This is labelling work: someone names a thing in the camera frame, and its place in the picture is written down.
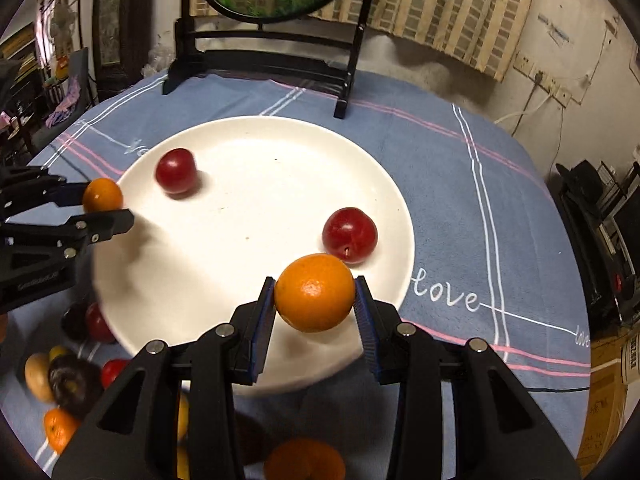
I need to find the red plum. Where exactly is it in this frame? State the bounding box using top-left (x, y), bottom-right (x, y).
top-left (322, 207), bottom-right (379, 265)
top-left (155, 148), bottom-right (198, 195)

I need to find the red tomato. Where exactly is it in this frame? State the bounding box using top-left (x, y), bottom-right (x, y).
top-left (85, 302), bottom-right (118, 344)
top-left (101, 358), bottom-right (132, 390)

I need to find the cardboard box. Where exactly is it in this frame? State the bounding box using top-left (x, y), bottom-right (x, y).
top-left (575, 330), bottom-right (640, 467)

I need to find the small orange tangerine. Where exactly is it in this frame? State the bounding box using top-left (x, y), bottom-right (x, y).
top-left (82, 178), bottom-right (124, 214)

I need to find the pale tan round fruit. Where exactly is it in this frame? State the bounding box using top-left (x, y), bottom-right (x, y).
top-left (25, 353), bottom-right (57, 404)

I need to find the dark purple fruit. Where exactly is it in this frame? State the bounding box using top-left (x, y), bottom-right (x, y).
top-left (48, 355), bottom-right (104, 419)

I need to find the dark wooden framed painting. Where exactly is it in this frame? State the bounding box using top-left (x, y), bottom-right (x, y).
top-left (92, 0), bottom-right (152, 97)

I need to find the blue striped tablecloth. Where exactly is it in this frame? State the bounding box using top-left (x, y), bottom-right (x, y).
top-left (0, 67), bottom-right (594, 480)

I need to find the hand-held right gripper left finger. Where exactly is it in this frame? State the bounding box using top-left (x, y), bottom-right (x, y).
top-left (52, 276), bottom-right (277, 480)

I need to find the black hat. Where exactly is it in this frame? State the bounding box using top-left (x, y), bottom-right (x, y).
top-left (556, 160), bottom-right (609, 202)

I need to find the dark plum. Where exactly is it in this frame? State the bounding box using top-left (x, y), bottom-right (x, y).
top-left (61, 302), bottom-right (91, 342)

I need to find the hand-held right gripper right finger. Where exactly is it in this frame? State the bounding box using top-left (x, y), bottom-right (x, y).
top-left (354, 276), bottom-right (583, 480)

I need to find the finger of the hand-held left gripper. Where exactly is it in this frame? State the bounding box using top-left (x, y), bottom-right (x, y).
top-left (0, 165), bottom-right (89, 222)
top-left (0, 208), bottom-right (136, 262)

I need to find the black equipment rack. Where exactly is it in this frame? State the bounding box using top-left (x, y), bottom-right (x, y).
top-left (560, 160), bottom-right (640, 328)

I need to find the white power cable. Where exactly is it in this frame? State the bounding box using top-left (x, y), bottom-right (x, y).
top-left (494, 74), bottom-right (552, 127)

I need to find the beige brick-pattern curtain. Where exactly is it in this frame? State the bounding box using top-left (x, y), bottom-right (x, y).
top-left (190, 0), bottom-right (542, 82)

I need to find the round screen on black stand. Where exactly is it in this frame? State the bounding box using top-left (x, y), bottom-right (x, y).
top-left (162, 0), bottom-right (374, 120)

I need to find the white ceramic plate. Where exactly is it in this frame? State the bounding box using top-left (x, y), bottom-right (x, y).
top-left (91, 116), bottom-right (416, 399)

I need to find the white wall power strip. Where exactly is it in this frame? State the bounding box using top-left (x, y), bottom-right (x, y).
top-left (530, 69), bottom-right (574, 109)

